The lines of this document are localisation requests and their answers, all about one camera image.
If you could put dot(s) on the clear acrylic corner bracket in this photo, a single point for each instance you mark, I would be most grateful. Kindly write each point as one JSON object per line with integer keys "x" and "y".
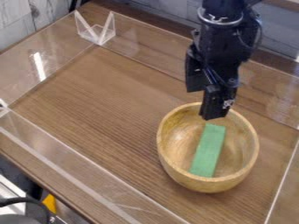
{"x": 97, "y": 34}

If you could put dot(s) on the black and yellow base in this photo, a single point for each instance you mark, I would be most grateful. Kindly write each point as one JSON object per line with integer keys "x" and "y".
{"x": 46, "y": 210}

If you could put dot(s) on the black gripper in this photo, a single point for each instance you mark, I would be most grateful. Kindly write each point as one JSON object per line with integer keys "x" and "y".
{"x": 221, "y": 45}

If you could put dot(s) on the brown wooden bowl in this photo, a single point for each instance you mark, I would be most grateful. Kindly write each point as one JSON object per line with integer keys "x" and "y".
{"x": 177, "y": 137}

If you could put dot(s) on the green foam block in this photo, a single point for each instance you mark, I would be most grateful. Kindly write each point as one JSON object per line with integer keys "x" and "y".
{"x": 208, "y": 150}

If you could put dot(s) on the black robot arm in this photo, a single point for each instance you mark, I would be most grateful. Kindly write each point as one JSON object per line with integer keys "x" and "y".
{"x": 229, "y": 8}

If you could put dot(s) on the clear acrylic front wall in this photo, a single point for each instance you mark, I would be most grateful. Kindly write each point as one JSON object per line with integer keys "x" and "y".
{"x": 88, "y": 188}

